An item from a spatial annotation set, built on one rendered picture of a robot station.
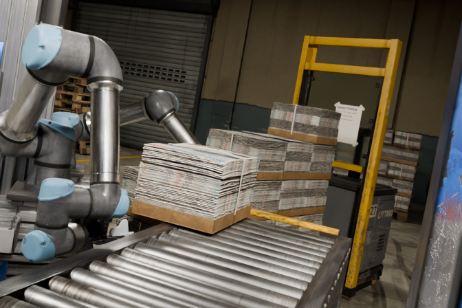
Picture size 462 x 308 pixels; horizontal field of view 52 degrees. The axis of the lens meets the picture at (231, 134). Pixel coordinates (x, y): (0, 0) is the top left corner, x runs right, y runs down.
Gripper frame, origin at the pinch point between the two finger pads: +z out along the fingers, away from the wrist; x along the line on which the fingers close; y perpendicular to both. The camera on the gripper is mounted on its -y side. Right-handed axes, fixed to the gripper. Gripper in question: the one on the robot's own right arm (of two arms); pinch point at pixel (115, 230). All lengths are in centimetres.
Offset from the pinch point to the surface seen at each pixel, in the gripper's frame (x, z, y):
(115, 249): -14.3, -22.7, 2.7
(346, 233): -52, 239, -32
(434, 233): -77, -89, 34
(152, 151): -2.8, 10.1, 24.5
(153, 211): -6.4, 10.1, 6.0
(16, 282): -12, -53, 2
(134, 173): 40, 76, 5
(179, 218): -15.7, 9.9, 5.8
